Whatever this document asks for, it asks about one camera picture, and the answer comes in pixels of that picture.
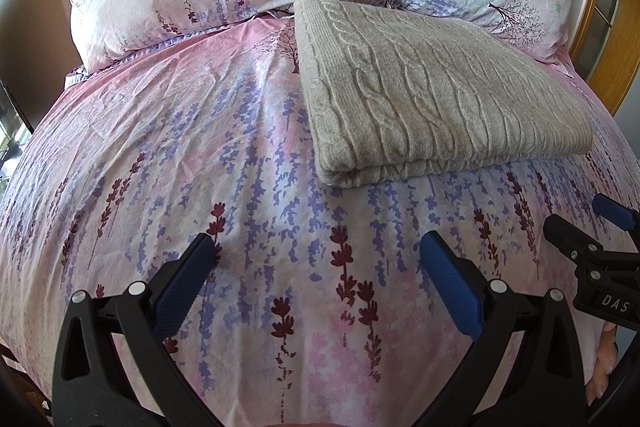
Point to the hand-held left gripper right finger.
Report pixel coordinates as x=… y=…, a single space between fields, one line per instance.
x=450 y=287

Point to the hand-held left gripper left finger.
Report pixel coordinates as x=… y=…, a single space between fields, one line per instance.
x=185 y=282

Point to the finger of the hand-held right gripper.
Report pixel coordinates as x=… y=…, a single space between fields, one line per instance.
x=567 y=234
x=614 y=212

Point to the person's right hand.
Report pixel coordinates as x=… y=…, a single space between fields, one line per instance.
x=606 y=357

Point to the pink floral bed cover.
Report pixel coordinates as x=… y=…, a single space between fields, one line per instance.
x=200 y=147

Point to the wooden headboard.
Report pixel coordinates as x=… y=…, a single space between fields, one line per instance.
x=595 y=7

